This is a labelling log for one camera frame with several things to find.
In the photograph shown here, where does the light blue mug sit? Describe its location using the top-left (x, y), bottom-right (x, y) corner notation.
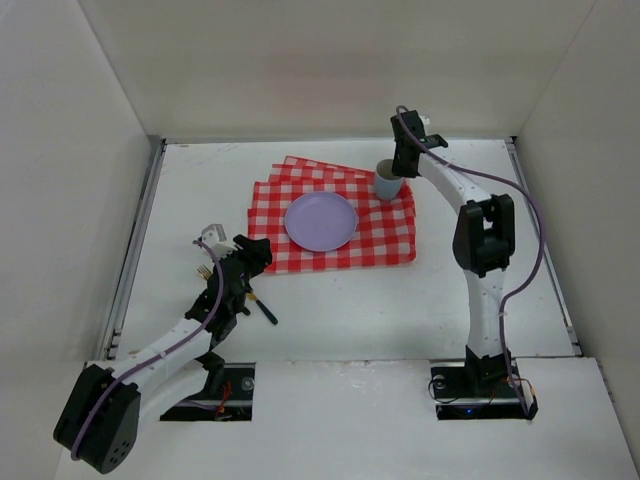
top-left (374, 159), bottom-right (404, 201)

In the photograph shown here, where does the lilac round plate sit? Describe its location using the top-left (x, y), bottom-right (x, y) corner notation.
top-left (284, 191), bottom-right (359, 252)

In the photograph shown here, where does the red white checkered cloth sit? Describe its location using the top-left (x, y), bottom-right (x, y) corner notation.
top-left (248, 156), bottom-right (416, 274)

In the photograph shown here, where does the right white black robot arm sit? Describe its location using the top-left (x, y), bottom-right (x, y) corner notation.
top-left (390, 109), bottom-right (515, 397)

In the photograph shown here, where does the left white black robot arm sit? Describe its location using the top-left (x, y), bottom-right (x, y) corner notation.
top-left (53, 235), bottom-right (273, 475)

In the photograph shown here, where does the gold knife teal handle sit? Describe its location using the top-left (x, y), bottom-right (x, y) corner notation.
top-left (251, 295), bottom-right (279, 325)

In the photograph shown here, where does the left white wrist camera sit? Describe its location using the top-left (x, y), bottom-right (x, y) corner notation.
top-left (193, 224), bottom-right (234, 259)

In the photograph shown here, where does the gold fork teal handle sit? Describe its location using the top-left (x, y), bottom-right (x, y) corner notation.
top-left (197, 265), bottom-right (212, 281)

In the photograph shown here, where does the aluminium table edge rail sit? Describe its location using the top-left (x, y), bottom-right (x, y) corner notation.
top-left (505, 136), bottom-right (584, 357)

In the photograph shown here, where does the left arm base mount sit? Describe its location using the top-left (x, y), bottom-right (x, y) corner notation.
top-left (160, 352), bottom-right (256, 422)

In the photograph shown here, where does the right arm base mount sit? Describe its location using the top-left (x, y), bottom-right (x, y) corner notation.
top-left (428, 361), bottom-right (539, 421)

